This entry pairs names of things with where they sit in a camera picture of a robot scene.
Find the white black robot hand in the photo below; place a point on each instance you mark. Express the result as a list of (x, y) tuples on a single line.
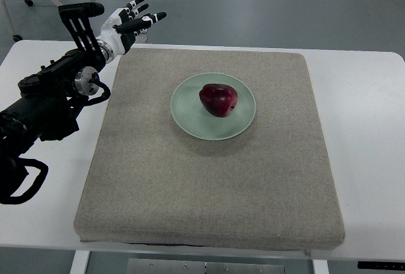
[(120, 30)]

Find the red apple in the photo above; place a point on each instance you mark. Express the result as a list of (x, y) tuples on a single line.
[(218, 99)]

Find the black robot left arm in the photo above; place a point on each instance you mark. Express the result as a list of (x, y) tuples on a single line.
[(52, 98)]

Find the light green plate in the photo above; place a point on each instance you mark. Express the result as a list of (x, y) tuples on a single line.
[(191, 116)]

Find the beige fabric cushion mat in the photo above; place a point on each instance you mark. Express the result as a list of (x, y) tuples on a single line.
[(269, 188)]

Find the black table control panel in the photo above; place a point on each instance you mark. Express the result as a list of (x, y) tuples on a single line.
[(381, 265)]

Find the metal table base plate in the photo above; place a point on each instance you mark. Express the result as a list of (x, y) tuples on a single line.
[(175, 266)]

